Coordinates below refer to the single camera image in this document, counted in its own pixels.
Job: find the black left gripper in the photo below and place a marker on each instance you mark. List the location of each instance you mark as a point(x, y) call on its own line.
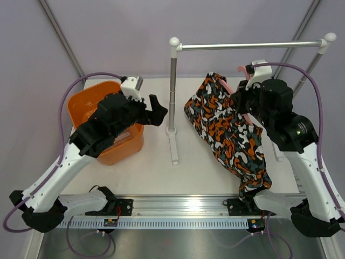
point(154, 117)

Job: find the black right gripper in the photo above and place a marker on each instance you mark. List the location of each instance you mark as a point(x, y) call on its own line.
point(239, 96)

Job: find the pink clothes hanger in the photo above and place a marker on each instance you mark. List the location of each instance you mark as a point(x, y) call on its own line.
point(230, 90)

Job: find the camouflage patterned shorts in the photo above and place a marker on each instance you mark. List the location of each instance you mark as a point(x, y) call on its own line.
point(235, 144)

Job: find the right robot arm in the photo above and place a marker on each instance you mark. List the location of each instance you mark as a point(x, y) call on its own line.
point(270, 103)

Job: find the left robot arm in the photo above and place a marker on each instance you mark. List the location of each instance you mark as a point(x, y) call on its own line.
point(43, 206)

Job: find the white and silver clothes rack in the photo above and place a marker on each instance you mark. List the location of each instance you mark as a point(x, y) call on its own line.
point(176, 47)

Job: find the orange plastic basket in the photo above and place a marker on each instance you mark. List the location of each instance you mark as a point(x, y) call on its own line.
point(84, 103)

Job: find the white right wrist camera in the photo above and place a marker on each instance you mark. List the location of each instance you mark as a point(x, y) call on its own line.
point(259, 71)

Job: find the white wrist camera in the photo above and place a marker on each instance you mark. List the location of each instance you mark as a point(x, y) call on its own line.
point(131, 88)
point(259, 71)

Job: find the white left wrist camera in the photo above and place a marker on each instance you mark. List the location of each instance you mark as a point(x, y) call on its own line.
point(131, 88)

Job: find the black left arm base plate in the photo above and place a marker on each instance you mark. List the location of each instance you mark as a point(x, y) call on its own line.
point(119, 205)

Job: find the white slotted cable duct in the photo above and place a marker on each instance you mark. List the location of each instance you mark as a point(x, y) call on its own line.
point(146, 223)

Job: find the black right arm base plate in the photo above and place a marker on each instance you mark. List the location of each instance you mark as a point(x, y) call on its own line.
point(246, 207)

